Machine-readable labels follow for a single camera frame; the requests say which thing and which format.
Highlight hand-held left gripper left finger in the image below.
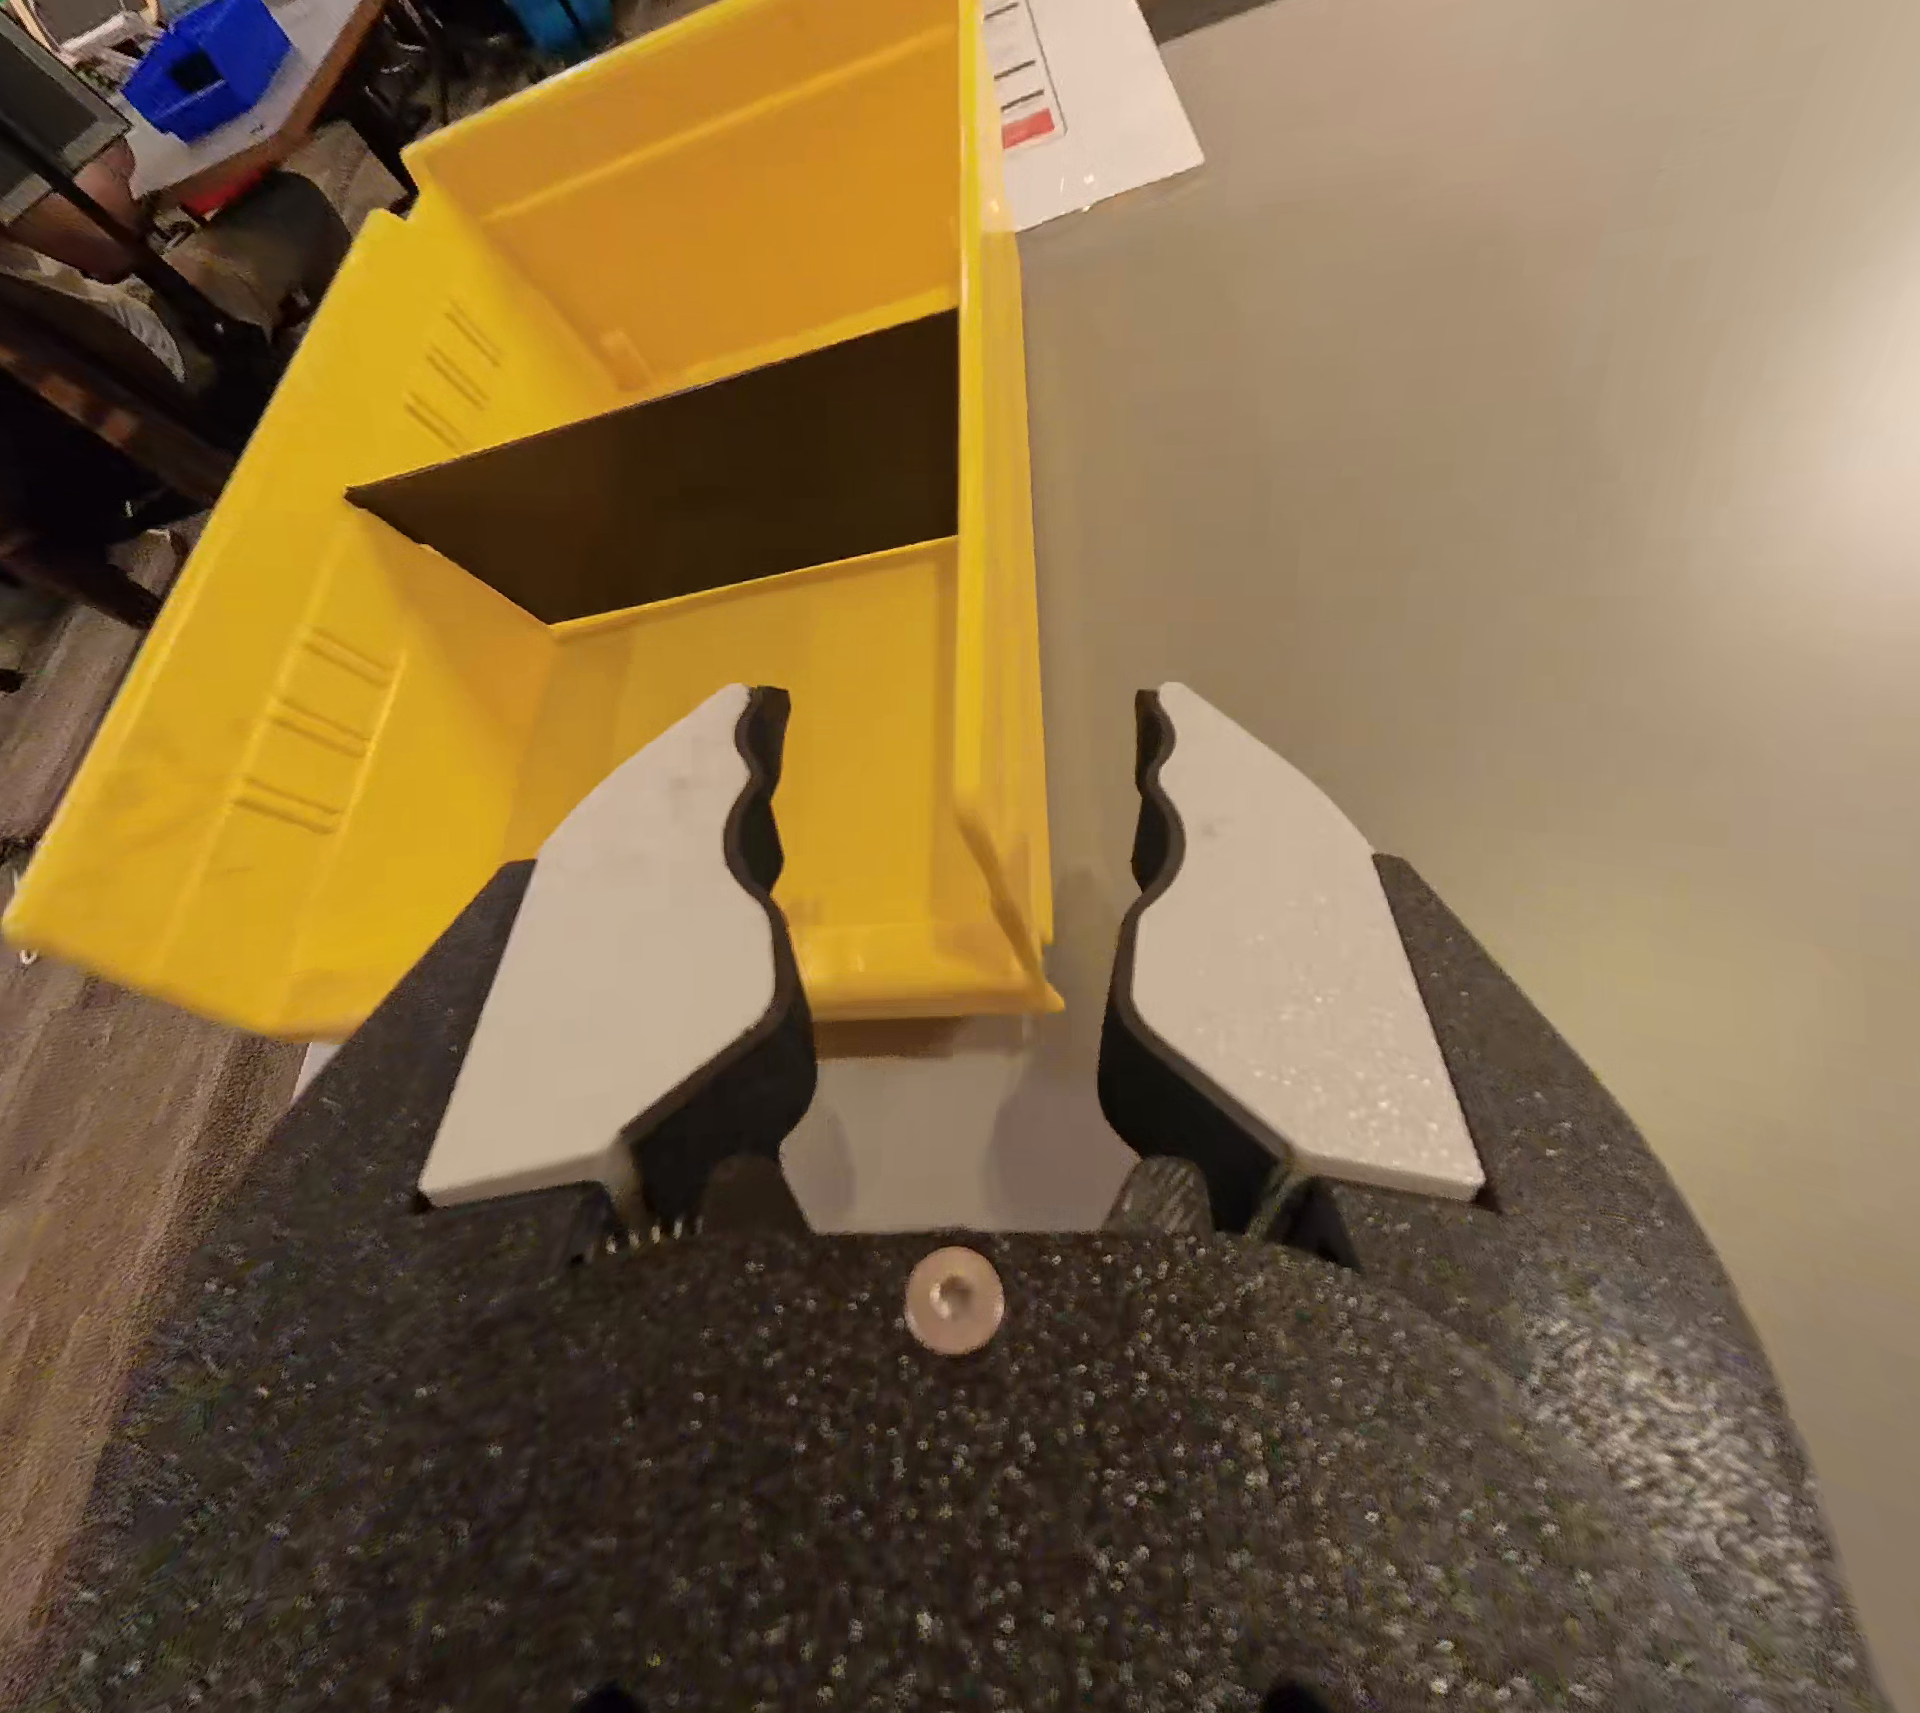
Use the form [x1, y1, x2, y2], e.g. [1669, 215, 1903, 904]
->
[418, 680, 818, 1212]

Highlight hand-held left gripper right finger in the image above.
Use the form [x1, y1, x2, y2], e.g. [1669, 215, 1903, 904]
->
[1099, 680, 1490, 1235]

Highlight black divider panel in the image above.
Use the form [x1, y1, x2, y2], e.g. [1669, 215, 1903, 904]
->
[345, 305, 964, 625]

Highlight yellow plastic bin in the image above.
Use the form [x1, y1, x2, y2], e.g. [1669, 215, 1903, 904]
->
[0, 0, 1072, 1043]

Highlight black chair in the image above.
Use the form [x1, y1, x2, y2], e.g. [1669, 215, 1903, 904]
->
[172, 166, 353, 343]

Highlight white printed sheet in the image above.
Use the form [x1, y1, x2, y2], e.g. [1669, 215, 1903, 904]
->
[973, 0, 1206, 233]

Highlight wooden-edged table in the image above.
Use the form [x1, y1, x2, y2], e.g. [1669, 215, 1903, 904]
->
[128, 0, 425, 223]

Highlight blue storage bin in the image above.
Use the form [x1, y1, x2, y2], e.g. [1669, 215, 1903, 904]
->
[121, 0, 296, 142]

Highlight dark monitor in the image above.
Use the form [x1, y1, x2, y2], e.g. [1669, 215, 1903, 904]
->
[0, 17, 134, 205]

